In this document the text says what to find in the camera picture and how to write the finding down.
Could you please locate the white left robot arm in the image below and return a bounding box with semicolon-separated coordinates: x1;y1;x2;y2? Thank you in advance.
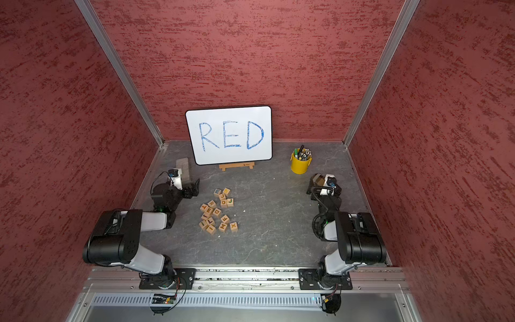
83;179;200;289

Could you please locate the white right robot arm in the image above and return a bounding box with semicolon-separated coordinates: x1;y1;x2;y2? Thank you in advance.
307;174;387;290

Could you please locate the wooden I letter block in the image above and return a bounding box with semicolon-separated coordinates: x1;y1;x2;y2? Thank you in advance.
206;225;217;235

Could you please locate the wooden X letter block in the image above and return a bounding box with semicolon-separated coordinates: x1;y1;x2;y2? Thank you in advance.
229;222;238;232

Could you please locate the grey felt pad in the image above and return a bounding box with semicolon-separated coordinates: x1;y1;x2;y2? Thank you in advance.
176;158;190;176

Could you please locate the yellow pen cup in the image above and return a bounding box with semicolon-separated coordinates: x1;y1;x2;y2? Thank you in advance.
290;145;312;174

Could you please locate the whiteboard with RED written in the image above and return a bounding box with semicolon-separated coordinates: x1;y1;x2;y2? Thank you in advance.
185;106;272;166

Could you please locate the wooden whiteboard stand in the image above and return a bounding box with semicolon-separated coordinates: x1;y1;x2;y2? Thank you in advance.
219;162;255;172

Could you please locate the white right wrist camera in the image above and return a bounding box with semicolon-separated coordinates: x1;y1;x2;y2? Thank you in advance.
323;174;337;188

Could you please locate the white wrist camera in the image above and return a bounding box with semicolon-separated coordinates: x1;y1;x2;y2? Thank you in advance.
323;174;337;188
168;169;182;191

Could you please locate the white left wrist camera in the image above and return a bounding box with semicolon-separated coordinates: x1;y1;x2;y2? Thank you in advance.
168;169;182;191

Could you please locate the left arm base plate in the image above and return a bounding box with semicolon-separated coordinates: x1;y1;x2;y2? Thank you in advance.
139;268;197;291

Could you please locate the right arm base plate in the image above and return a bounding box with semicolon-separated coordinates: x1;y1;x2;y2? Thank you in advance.
298;268;353;291

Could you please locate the aluminium front rail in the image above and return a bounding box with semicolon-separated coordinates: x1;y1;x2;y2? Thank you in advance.
82;266;411;294

